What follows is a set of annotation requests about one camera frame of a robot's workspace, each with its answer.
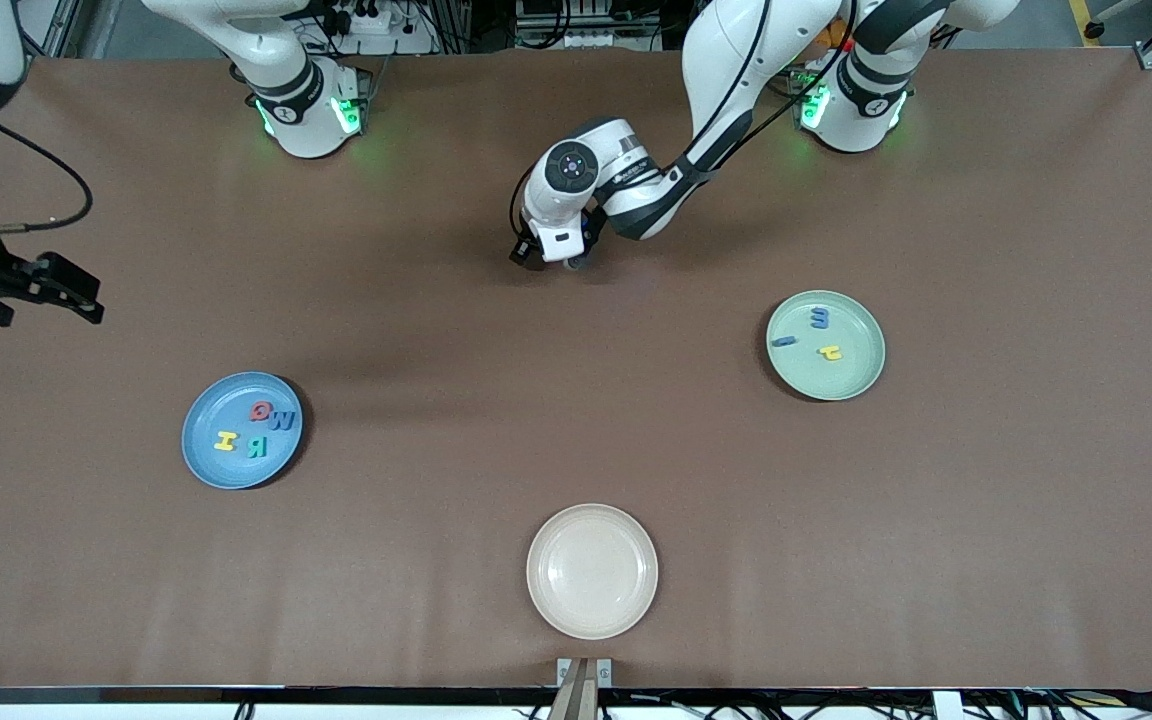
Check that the blue foam letter W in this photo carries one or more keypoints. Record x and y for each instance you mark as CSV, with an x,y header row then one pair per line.
x,y
281,420

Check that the table edge rail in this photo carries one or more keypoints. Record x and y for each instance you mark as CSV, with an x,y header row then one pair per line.
x,y
236,695

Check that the cream plate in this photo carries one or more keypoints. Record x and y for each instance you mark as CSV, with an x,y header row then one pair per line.
x,y
592,571

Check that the blue foam letter m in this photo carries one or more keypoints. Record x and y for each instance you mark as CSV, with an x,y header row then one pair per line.
x,y
821,317

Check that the blue plate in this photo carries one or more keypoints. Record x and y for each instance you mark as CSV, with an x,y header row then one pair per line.
x,y
242,465

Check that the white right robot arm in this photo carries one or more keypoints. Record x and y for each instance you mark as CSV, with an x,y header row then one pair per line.
x,y
286,90

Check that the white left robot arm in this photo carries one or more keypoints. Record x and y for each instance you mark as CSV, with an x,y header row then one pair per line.
x,y
716,90

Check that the green plate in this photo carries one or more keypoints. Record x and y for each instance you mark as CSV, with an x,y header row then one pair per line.
x,y
836,380

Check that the white power strip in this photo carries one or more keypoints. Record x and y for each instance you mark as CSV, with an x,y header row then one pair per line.
x,y
596,38
371,20

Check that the teal foam letter R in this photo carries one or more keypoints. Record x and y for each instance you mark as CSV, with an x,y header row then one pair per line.
x,y
254,447

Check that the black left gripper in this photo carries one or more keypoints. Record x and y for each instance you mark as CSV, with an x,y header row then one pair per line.
x,y
519,256

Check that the aluminium camera mount post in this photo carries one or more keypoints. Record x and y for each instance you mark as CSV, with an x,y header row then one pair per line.
x,y
584,690

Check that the red foam letter Q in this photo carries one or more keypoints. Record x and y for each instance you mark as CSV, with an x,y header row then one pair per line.
x,y
256,410

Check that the yellow foam letter H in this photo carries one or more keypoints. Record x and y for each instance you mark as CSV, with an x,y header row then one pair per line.
x,y
226,441
831,352

